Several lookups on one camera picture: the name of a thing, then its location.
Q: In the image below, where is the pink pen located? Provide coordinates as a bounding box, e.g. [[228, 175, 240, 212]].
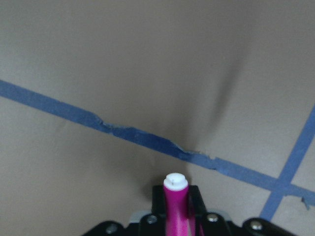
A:
[[163, 173, 189, 236]]

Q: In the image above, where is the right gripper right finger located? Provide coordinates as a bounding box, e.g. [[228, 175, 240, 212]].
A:
[[188, 185, 206, 216]]

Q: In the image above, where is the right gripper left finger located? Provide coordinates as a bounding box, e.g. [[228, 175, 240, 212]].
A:
[[152, 185, 166, 216]]

